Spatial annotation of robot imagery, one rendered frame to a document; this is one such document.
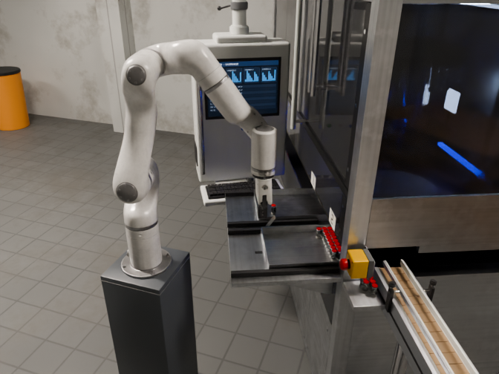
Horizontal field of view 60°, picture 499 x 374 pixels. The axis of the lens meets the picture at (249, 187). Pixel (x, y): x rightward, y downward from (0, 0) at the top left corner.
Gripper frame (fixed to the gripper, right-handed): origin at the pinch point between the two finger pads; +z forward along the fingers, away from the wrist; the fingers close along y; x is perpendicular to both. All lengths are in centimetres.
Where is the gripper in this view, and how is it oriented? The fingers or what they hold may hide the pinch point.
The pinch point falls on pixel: (262, 212)
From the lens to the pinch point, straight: 153.7
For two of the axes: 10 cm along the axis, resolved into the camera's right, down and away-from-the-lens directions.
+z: -0.1, 8.9, 4.5
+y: -0.8, -4.5, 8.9
